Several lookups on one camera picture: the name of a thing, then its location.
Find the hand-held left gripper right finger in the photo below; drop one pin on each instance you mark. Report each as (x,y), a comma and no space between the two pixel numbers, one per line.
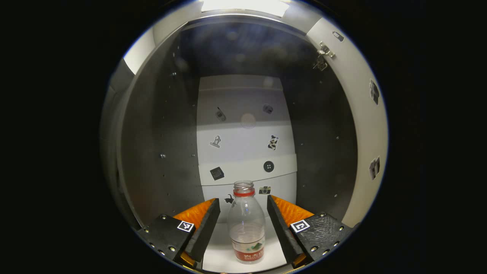
(283,232)

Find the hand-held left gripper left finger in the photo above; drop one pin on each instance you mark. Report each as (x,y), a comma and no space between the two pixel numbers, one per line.
(205,232)

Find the dark grey cabinet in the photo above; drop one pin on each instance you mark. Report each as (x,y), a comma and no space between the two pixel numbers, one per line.
(167,133)

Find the white cabinet shelf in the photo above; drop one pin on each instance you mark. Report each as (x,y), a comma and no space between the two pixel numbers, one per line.
(217,251)

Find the large ceiling light panel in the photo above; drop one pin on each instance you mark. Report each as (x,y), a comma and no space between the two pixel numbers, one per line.
(243,7)

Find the metal cabinet hinge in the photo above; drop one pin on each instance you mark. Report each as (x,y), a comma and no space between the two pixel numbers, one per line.
(323,53)

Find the clear plastic bottle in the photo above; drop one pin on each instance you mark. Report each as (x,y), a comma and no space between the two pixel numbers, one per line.
(246,228)

